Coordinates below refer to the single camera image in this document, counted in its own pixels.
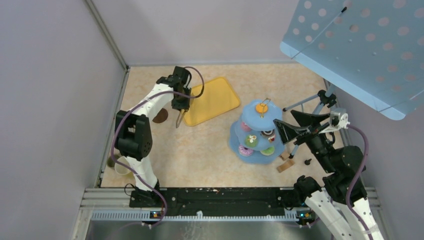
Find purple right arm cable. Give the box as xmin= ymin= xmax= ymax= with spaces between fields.
xmin=345 ymin=124 xmax=377 ymax=240

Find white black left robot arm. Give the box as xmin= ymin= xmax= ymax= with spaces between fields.
xmin=112 ymin=66 xmax=193 ymax=207

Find dark brown round coaster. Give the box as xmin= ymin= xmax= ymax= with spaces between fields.
xmin=152 ymin=108 xmax=169 ymax=124

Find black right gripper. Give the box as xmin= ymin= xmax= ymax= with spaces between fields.
xmin=273 ymin=109 xmax=336 ymax=172

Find white cable duct strip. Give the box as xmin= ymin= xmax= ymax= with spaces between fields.
xmin=91 ymin=210 xmax=299 ymax=222

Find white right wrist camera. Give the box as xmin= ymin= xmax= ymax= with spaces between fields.
xmin=319 ymin=107 xmax=350 ymax=134

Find purple frosted donut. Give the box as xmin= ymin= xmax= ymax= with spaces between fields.
xmin=238 ymin=145 xmax=254 ymax=157

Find green frosted donut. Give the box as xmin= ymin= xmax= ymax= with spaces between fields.
xmin=260 ymin=146 xmax=275 ymax=156

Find round orange biscuit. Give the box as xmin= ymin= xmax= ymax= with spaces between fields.
xmin=255 ymin=103 xmax=269 ymax=115

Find small wooden block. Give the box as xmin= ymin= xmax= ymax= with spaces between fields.
xmin=279 ymin=151 xmax=290 ymax=161

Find olive green cup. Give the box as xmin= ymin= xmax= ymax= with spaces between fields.
xmin=106 ymin=155 xmax=116 ymax=169

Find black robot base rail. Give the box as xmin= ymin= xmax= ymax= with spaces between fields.
xmin=129 ymin=187 xmax=306 ymax=217

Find blue perforated board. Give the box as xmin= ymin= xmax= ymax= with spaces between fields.
xmin=280 ymin=0 xmax=424 ymax=121

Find small black knob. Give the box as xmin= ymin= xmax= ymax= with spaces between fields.
xmin=304 ymin=158 xmax=312 ymax=166

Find blue three-tier cake stand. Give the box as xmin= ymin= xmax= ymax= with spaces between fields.
xmin=228 ymin=98 xmax=285 ymax=165

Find metal food tongs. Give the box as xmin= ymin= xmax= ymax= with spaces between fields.
xmin=175 ymin=109 xmax=187 ymax=129

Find blue metal tripod stand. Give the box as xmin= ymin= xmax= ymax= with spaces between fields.
xmin=279 ymin=93 xmax=330 ymax=161

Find cream white cup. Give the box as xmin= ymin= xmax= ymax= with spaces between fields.
xmin=114 ymin=156 xmax=132 ymax=176

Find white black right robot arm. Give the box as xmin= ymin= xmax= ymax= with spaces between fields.
xmin=273 ymin=108 xmax=384 ymax=240

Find yellow serving tray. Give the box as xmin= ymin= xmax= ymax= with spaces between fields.
xmin=183 ymin=77 xmax=241 ymax=127

